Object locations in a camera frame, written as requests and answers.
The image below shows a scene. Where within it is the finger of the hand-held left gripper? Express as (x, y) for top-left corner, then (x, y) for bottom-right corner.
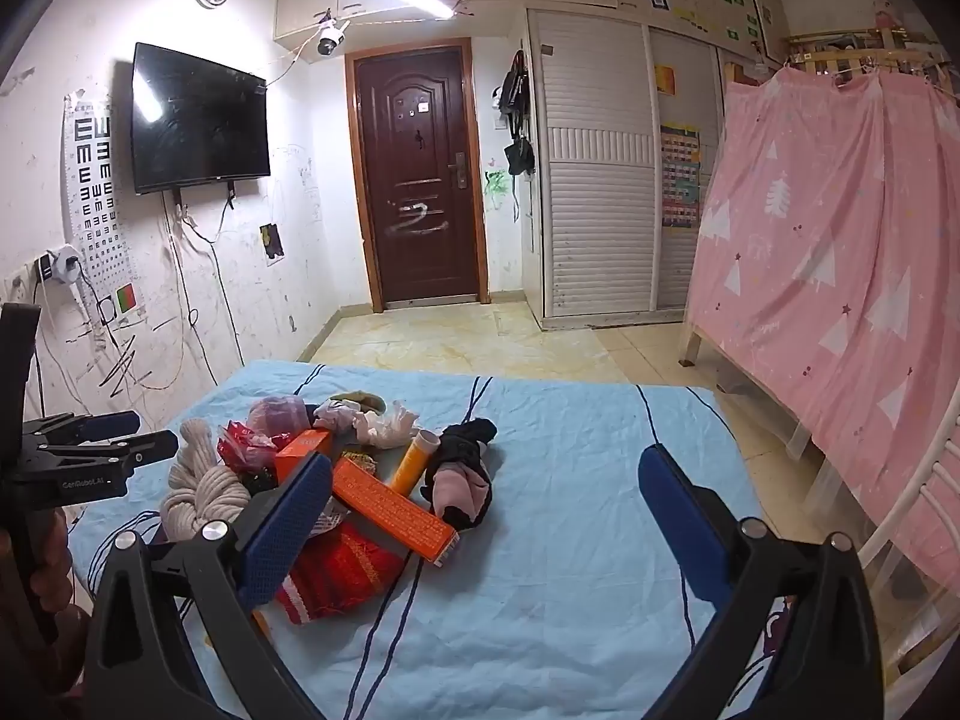
(71, 430), (181, 477)
(22, 410), (142, 452)

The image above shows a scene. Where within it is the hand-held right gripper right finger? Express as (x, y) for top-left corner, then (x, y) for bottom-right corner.
(637, 444), (886, 720)

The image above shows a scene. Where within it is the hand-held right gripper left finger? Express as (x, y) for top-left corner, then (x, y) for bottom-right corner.
(79, 452), (335, 720)

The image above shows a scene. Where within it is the white paper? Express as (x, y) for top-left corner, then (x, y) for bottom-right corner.
(311, 399), (361, 436)

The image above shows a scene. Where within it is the white tissue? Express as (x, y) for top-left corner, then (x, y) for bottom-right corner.
(352, 401), (421, 451)

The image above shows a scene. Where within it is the person's left hand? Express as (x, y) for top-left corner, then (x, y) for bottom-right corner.
(30, 506), (85, 620)

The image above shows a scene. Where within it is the red knitted cloth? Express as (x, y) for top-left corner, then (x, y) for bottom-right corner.
(274, 521), (410, 627)

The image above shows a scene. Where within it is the small orange box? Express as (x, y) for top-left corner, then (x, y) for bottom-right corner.
(274, 429), (332, 482)

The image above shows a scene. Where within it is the red plastic bag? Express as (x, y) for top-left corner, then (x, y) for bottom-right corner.
(217, 422), (282, 473)

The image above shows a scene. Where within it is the long orange box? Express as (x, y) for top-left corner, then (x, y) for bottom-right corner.
(330, 457), (460, 567)

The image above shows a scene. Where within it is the pink plastic bag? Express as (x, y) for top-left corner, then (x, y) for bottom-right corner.
(247, 397), (312, 440)

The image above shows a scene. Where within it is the light blue blanket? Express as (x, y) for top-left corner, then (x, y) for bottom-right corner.
(67, 358), (773, 720)

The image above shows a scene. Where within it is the orange tube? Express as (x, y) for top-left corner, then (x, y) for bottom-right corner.
(386, 429), (443, 496)

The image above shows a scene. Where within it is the white power adapter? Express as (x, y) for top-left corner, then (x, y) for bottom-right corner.
(34, 244), (80, 290)

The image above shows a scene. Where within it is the black and pink cloth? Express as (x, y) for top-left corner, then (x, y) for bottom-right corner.
(418, 420), (500, 533)

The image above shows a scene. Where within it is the white eye chart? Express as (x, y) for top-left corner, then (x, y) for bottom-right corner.
(64, 90), (140, 316)

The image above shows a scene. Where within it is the white slatted wardrobe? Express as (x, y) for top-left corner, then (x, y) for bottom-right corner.
(525, 7), (751, 327)

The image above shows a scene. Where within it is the pink bed sheet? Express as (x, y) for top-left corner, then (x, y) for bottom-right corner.
(686, 64), (960, 586)

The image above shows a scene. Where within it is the colourful grid poster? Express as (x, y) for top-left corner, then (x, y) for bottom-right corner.
(660, 122), (702, 230)

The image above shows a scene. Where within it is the dark brown door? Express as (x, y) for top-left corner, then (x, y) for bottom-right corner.
(346, 39), (490, 314)

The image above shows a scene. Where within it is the beige knotted rope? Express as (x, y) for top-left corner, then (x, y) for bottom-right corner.
(166, 418), (252, 541)

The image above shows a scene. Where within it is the black wall television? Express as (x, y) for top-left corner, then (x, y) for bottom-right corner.
(131, 42), (272, 196)

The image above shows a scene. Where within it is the white security camera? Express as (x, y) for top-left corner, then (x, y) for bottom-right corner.
(315, 15), (352, 57)

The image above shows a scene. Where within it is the wooden bunk bed frame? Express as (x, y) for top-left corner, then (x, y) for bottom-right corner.
(679, 22), (960, 496)

